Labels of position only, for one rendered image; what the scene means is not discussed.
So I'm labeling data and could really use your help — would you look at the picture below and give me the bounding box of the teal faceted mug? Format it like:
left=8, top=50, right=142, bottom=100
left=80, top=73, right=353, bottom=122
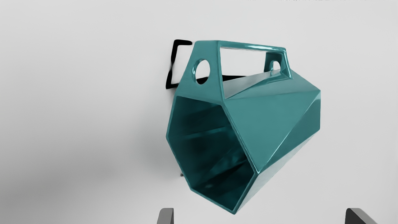
left=166, top=40, right=321, bottom=215

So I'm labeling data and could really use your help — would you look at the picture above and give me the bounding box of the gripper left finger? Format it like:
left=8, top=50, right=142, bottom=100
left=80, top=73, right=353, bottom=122
left=157, top=208, right=174, bottom=224

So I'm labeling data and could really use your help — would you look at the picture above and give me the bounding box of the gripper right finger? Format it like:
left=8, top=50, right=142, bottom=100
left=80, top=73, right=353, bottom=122
left=345, top=208, right=378, bottom=224

